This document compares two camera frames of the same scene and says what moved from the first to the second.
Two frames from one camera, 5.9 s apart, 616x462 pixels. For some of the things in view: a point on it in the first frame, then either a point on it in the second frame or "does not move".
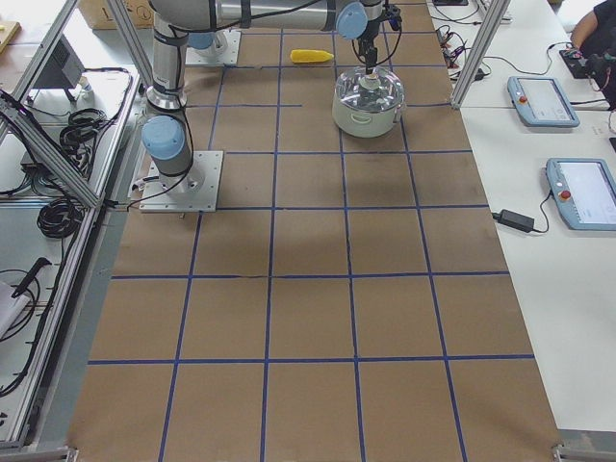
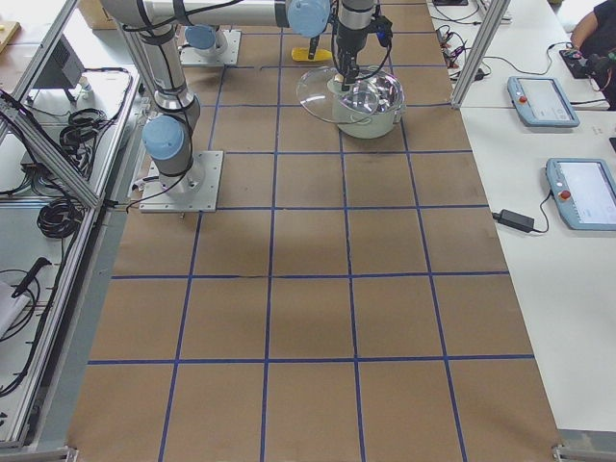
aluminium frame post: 480,51 does not move
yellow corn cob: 298,56 does not move
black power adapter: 519,221 does not move
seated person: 594,38 does not move
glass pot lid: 362,91 -> 320,95
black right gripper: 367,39 -> 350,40
